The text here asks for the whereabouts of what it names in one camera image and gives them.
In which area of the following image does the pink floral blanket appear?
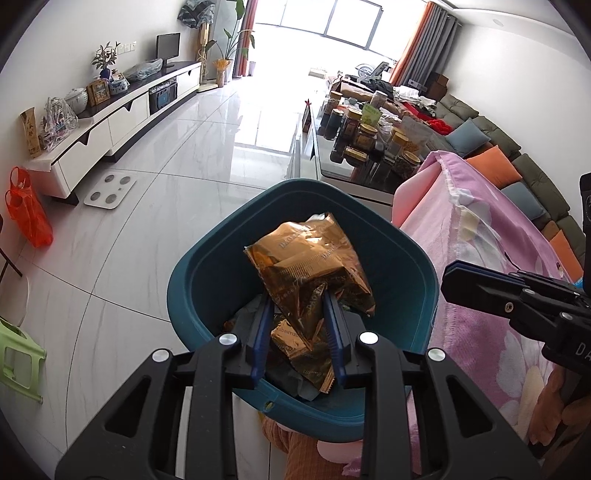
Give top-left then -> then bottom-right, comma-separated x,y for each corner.
392,150 -> 591,480

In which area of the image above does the blue cushion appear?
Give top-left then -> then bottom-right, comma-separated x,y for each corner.
445,117 -> 491,158
501,182 -> 546,220

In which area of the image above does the white bathroom scale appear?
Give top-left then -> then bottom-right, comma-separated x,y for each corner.
83,174 -> 138,212

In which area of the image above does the teal trash bin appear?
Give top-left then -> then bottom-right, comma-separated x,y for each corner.
166,178 -> 439,444

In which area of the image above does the white lidded jar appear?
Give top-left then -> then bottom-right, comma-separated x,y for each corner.
65,88 -> 88,115

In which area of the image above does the orange grey curtain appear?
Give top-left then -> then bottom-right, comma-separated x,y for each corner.
390,1 -> 458,86

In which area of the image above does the plastic wrapped bundle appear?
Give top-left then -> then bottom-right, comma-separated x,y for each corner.
122,58 -> 163,81

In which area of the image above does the person's right hand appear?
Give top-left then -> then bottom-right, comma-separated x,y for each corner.
530,367 -> 591,452

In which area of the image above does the covered standing fan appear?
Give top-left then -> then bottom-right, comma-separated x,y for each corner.
178,0 -> 214,61

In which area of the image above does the bamboo box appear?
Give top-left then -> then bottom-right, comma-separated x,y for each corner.
19,107 -> 44,158

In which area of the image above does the green plastic stool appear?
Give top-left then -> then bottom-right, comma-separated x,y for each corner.
0,318 -> 47,404

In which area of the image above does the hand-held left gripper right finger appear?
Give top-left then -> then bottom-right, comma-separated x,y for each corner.
321,291 -> 541,480

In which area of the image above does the large window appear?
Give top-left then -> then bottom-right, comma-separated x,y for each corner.
256,0 -> 428,51

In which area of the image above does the brown ottoman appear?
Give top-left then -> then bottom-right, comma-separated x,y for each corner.
330,76 -> 398,104

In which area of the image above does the glass coffee table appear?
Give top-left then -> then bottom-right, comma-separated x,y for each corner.
286,99 -> 416,206

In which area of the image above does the group of jars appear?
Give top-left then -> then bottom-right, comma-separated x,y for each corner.
323,90 -> 423,181

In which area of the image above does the pile of light clothes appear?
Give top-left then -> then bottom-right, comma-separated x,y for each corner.
394,85 -> 437,114

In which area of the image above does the white standing air conditioner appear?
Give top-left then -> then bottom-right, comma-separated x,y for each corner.
233,0 -> 259,78
211,0 -> 237,56

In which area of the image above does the blue vase with plant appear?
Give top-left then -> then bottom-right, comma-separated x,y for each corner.
91,41 -> 121,80

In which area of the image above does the clear bag of items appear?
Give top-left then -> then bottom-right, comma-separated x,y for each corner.
41,97 -> 79,151

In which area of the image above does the large gold snack bag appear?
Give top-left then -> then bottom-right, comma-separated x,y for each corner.
244,211 -> 377,394

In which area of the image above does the large leaf potted plant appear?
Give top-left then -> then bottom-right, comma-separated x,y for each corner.
205,0 -> 256,87

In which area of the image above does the red plastic bag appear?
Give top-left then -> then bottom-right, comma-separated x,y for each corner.
4,167 -> 54,247

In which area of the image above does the white black tv cabinet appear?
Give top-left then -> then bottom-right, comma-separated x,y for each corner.
25,60 -> 204,199

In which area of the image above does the wooden picture frame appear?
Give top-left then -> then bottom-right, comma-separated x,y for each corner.
87,78 -> 112,106

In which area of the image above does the orange cushion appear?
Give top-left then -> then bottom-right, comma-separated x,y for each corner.
549,229 -> 583,278
466,145 -> 522,188

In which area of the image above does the green sofa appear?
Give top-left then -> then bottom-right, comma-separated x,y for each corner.
434,95 -> 587,278

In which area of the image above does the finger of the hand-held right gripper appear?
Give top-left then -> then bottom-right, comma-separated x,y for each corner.
440,266 -> 528,325
449,260 -> 523,278

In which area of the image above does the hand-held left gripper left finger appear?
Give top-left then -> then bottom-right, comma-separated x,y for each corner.
54,293 -> 276,480

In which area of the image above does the person's leg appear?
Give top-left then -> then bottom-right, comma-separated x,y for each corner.
261,413 -> 370,480

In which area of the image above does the black monitor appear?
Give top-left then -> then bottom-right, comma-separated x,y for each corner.
156,32 -> 182,70

